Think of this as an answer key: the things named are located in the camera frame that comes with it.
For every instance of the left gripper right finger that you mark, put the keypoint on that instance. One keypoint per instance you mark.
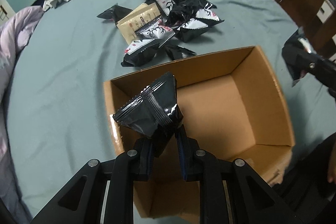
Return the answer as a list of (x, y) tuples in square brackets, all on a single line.
[(229, 192)]

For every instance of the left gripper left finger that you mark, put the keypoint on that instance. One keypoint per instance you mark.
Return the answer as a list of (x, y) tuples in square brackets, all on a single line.
[(101, 192)]

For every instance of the brown cardboard box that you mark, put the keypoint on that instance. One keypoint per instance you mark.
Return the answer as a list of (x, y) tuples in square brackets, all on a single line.
[(232, 104)]

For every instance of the pile black white snack packet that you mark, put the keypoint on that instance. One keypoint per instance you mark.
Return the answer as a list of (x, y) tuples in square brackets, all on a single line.
[(183, 19)]

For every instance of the lilac duvet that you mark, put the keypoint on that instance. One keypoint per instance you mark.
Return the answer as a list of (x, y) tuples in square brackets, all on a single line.
[(15, 35)]

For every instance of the black white deer snack packet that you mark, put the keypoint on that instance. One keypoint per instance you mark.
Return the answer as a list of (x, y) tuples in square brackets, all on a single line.
[(140, 52)]

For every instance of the beige sachet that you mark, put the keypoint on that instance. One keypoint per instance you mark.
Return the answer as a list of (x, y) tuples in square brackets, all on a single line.
[(138, 18)]

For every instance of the white door with handle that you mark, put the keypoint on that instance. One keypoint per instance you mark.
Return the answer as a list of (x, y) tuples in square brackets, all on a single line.
[(6, 11)]

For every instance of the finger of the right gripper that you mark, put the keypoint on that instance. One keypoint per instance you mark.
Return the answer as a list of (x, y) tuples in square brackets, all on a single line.
[(301, 62)]

